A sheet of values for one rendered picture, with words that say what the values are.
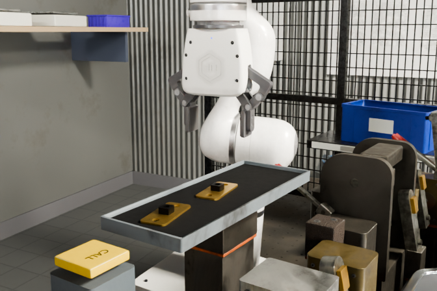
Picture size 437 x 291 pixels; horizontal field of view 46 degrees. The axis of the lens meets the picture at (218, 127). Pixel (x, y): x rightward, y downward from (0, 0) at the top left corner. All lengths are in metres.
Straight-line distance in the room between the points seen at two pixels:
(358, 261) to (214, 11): 0.41
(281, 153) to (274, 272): 0.54
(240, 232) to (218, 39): 0.29
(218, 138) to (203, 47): 0.46
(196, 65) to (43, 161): 3.35
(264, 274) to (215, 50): 0.32
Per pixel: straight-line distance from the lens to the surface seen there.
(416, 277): 0.95
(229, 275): 0.81
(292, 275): 0.67
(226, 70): 0.74
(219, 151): 1.20
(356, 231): 0.90
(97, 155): 4.50
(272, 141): 1.17
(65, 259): 0.61
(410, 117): 1.74
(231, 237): 0.78
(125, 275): 0.62
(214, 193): 0.80
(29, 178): 3.99
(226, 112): 1.19
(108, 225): 0.70
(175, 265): 1.41
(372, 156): 0.98
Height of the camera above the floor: 1.41
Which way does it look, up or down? 11 degrees down
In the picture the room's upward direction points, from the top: straight up
